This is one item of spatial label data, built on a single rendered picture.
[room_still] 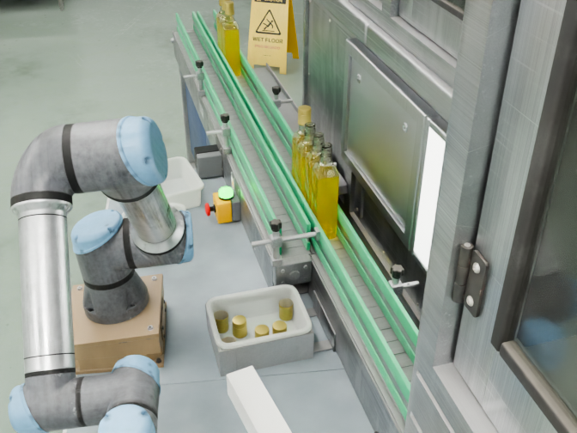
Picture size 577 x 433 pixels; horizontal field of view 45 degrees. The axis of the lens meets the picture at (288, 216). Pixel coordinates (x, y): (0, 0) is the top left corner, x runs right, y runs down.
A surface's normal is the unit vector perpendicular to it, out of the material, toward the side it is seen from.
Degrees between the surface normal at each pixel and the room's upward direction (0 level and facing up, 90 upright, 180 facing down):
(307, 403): 0
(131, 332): 4
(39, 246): 43
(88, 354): 90
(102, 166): 80
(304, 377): 0
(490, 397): 90
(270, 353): 90
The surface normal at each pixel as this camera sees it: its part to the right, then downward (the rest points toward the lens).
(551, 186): -0.96, 0.15
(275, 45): -0.27, 0.33
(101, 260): 0.11, 0.54
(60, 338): 0.72, -0.24
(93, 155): 0.05, 0.06
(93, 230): -0.21, -0.82
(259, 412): 0.00, -0.83
